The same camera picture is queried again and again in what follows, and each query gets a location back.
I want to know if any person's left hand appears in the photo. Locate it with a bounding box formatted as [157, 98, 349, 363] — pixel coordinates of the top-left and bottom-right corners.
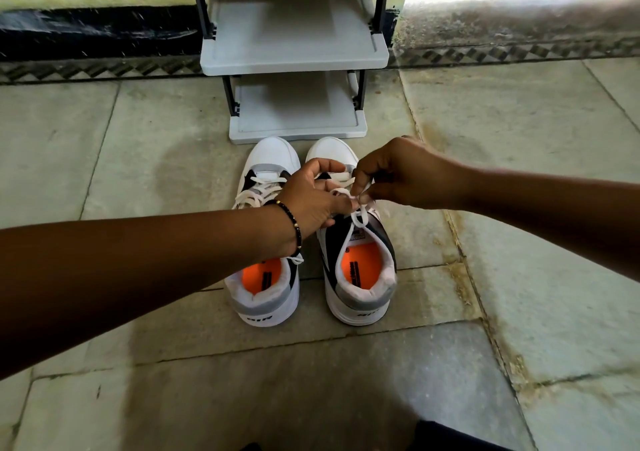
[274, 158, 357, 255]

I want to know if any black beaded bracelet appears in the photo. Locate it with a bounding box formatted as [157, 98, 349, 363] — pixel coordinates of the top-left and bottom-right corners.
[265, 199, 304, 259]

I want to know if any white grey black sneaker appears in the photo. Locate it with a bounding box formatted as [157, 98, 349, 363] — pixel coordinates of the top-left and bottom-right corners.
[223, 136, 302, 327]
[305, 136, 399, 327]

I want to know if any grey black shoe rack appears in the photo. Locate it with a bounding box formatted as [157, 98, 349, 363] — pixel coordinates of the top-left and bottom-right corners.
[187, 0, 394, 145]

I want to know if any person's right hand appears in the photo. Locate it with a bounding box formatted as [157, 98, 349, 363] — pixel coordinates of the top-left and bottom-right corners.
[351, 135, 472, 211]

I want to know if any person's left forearm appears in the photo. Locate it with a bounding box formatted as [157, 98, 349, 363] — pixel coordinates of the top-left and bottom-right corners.
[0, 201, 302, 381]

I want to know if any white shoelace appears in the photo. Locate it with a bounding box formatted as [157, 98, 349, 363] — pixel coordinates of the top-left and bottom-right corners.
[327, 170, 384, 229]
[232, 175, 289, 210]

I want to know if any person's right forearm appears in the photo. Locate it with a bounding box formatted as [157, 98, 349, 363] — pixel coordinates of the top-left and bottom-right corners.
[465, 163, 640, 284]

